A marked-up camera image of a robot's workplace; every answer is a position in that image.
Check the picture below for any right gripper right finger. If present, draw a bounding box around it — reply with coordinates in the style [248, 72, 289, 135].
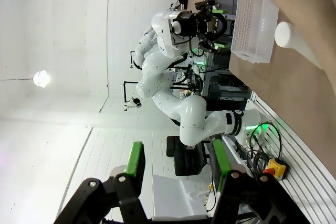
[209, 138, 313, 224]

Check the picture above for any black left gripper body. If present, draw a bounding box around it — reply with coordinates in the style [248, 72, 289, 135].
[173, 11, 213, 38]

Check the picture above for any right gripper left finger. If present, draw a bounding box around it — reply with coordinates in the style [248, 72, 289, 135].
[54, 141, 152, 224]

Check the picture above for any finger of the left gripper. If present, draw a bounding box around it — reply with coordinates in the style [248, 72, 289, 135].
[194, 0, 228, 19]
[198, 36, 232, 51]

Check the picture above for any white round flask cap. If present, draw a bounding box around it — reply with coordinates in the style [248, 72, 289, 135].
[274, 21, 292, 48]

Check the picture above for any black control box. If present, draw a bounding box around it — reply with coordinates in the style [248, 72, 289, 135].
[166, 135, 185, 158]
[174, 149, 208, 177]

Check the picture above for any white perforated basket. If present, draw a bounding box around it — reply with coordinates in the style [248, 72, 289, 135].
[230, 0, 279, 64]

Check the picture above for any grey equipment rack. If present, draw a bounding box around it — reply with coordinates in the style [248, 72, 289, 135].
[191, 48, 250, 101]

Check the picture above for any white box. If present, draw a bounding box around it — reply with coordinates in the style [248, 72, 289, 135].
[152, 174, 195, 217]

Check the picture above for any yellow emergency stop box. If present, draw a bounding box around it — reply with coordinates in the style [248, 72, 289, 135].
[262, 157, 289, 182]

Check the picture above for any translucent white conical flask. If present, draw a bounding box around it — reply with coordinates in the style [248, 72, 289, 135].
[287, 28, 325, 70]

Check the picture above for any round ceiling lamp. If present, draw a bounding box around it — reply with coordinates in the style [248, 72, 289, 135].
[33, 69, 51, 88]

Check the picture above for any black cable bundle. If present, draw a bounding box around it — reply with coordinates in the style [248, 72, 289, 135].
[245, 121, 284, 175]

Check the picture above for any ceiling mounted camera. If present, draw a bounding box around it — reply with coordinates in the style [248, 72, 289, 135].
[122, 81, 143, 111]

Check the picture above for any aluminium extrusion base frame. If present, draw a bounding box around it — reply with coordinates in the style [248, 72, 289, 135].
[220, 90, 336, 224]

